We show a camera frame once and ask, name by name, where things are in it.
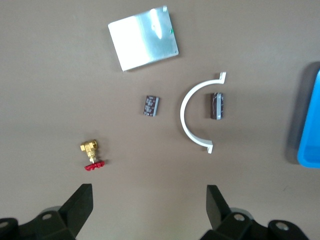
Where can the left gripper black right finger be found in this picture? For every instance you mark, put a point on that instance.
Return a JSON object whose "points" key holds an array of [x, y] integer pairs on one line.
{"points": [[217, 210]]}

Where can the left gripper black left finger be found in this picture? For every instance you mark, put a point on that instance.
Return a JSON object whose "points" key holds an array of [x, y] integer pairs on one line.
{"points": [[75, 207]]}

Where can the blue plastic tray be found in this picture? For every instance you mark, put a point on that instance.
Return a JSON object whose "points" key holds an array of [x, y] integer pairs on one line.
{"points": [[311, 137]]}

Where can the brown table cover mat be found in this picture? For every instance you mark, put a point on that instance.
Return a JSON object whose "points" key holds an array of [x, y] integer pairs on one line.
{"points": [[50, 75]]}

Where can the aluminium plate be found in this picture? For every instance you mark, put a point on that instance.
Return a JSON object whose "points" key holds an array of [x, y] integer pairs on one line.
{"points": [[145, 37]]}

